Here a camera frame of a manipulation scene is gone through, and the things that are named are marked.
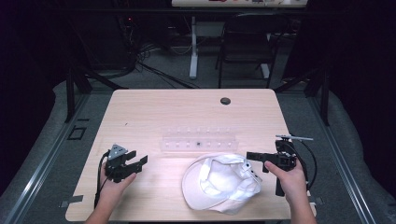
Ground person's left hand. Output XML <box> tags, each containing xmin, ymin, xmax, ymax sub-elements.
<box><xmin>98</xmin><ymin>161</ymin><xmax>138</xmax><ymax>207</ymax></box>

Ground person's right hand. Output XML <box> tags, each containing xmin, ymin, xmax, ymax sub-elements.
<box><xmin>263</xmin><ymin>158</ymin><xmax>310</xmax><ymax>207</ymax></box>

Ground clear acrylic rack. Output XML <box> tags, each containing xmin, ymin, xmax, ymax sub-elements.
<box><xmin>160</xmin><ymin>125</ymin><xmax>240</xmax><ymax>154</ymax></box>

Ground white desk top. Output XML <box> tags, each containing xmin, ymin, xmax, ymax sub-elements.
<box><xmin>171</xmin><ymin>0</ymin><xmax>309</xmax><ymax>8</ymax></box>

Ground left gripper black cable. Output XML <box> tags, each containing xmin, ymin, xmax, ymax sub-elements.
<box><xmin>93</xmin><ymin>149</ymin><xmax>112</xmax><ymax>210</ymax></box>

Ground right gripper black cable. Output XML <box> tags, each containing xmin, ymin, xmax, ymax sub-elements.
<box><xmin>288</xmin><ymin>139</ymin><xmax>318</xmax><ymax>191</ymax></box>

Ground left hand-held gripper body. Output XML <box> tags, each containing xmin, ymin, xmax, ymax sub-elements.
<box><xmin>104</xmin><ymin>143</ymin><xmax>138</xmax><ymax>184</ymax></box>

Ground black metal stand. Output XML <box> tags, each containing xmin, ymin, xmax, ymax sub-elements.
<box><xmin>64</xmin><ymin>59</ymin><xmax>129</xmax><ymax>124</ymax></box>
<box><xmin>274</xmin><ymin>62</ymin><xmax>332</xmax><ymax>127</ymax></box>

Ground black floor cables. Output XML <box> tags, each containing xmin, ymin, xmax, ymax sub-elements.
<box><xmin>122</xmin><ymin>18</ymin><xmax>200</xmax><ymax>90</ymax></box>

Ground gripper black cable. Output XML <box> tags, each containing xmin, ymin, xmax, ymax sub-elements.
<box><xmin>93</xmin><ymin>149</ymin><xmax>112</xmax><ymax>210</ymax></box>
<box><xmin>288</xmin><ymin>139</ymin><xmax>318</xmax><ymax>191</ymax></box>

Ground grey tape strip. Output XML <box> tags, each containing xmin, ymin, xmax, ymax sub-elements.
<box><xmin>59</xmin><ymin>194</ymin><xmax>85</xmax><ymax>209</ymax></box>

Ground aluminium floor rail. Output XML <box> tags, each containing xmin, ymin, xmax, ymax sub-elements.
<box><xmin>306</xmin><ymin>92</ymin><xmax>378</xmax><ymax>224</ymax></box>
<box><xmin>2</xmin><ymin>92</ymin><xmax>92</xmax><ymax>224</ymax></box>

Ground black tape square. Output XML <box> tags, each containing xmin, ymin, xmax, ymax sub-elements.
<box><xmin>66</xmin><ymin>125</ymin><xmax>88</xmax><ymax>141</ymax></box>

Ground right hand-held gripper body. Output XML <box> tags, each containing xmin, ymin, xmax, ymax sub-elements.
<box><xmin>262</xmin><ymin>133</ymin><xmax>315</xmax><ymax>198</ymax></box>

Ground white baseball cap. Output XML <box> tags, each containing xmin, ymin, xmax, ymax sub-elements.
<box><xmin>181</xmin><ymin>152</ymin><xmax>263</xmax><ymax>216</ymax></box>

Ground black chair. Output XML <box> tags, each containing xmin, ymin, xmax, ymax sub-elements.
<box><xmin>215</xmin><ymin>11</ymin><xmax>292</xmax><ymax>90</ymax></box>

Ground white desk leg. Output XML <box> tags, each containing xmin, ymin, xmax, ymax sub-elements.
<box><xmin>189</xmin><ymin>15</ymin><xmax>199</xmax><ymax>80</ymax></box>

